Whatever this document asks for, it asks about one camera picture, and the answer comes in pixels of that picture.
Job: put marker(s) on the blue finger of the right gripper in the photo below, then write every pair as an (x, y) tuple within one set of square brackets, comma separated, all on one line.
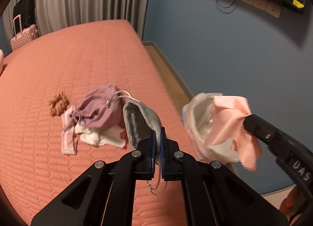
[(261, 129)]

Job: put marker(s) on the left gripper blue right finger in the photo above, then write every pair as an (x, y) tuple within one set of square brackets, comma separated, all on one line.
[(170, 170)]

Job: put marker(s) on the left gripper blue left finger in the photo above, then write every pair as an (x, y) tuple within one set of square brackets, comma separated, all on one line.
[(146, 165)]

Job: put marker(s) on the pink cloth piece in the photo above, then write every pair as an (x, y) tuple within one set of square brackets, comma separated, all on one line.
[(228, 114)]

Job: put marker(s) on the white red patterned sock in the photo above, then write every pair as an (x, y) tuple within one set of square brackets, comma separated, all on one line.
[(97, 137)]

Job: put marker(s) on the grey drawstring pouch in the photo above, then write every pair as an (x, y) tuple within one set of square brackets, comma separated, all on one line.
[(140, 122)]

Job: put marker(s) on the purple cloth pouch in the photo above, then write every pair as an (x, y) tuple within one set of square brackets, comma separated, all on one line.
[(93, 111)]

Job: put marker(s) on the white lined trash bin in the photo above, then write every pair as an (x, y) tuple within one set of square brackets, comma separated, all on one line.
[(197, 120)]

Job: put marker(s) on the person right hand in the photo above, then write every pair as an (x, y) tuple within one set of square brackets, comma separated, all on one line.
[(296, 209)]

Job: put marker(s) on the pink white striped cloth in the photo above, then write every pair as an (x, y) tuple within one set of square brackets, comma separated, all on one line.
[(68, 136)]

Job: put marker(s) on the brown scrunchie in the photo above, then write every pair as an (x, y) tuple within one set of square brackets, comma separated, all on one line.
[(58, 105)]

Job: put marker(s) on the salmon quilted bed mattress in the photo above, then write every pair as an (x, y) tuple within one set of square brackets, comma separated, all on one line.
[(75, 61)]

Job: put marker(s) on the pink suitcase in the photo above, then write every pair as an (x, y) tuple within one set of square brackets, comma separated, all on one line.
[(24, 36)]

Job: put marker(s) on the black suitcase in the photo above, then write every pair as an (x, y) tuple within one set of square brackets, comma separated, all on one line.
[(26, 9)]

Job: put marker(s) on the beige wall socket panel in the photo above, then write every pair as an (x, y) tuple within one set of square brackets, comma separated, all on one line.
[(266, 6)]

